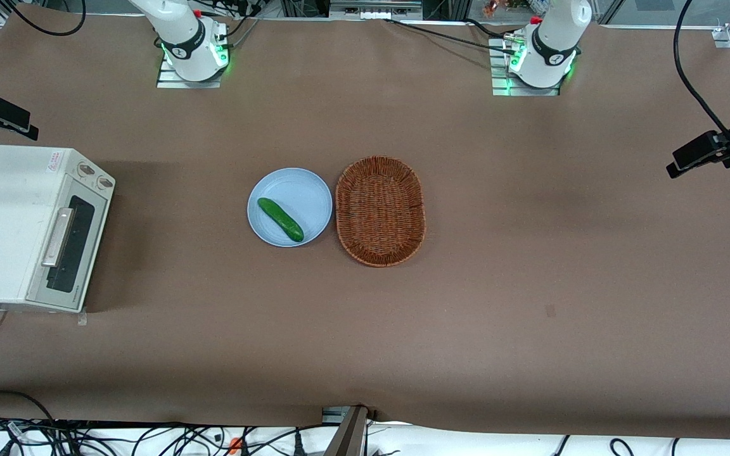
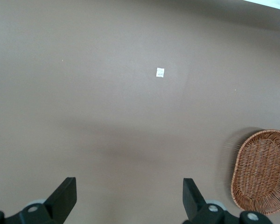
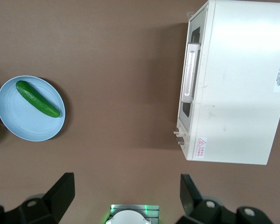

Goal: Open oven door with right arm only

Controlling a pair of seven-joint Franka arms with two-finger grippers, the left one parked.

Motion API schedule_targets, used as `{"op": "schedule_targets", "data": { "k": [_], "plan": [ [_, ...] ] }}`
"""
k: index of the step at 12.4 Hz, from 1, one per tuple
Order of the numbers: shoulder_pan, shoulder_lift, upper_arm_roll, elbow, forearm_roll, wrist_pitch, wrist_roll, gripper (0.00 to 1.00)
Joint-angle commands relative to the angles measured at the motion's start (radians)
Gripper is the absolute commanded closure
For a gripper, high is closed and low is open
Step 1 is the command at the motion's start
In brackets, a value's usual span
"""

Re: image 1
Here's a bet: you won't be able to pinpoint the white toaster oven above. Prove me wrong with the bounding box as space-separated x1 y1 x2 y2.
0 144 116 314

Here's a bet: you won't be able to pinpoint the green cucumber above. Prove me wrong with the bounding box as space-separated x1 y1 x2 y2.
257 198 305 243

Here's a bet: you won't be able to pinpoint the light blue plate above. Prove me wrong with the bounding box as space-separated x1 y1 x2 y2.
247 168 333 248

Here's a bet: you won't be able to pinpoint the brown wicker basket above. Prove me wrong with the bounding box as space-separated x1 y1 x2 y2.
335 156 426 268

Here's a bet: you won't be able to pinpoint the grey power strip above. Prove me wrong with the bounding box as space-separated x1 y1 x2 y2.
330 0 424 20

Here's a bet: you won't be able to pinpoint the aluminium profile bar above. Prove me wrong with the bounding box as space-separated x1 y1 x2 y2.
322 405 373 456

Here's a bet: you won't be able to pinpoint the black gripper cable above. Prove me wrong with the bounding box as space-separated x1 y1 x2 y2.
673 0 730 135

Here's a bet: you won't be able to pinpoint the black looping cable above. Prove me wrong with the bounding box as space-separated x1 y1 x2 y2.
0 0 87 37

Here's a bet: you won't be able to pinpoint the black arched cable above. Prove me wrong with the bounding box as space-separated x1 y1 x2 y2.
0 389 55 422

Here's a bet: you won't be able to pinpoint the black cable across table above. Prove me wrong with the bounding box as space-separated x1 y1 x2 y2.
383 18 519 54

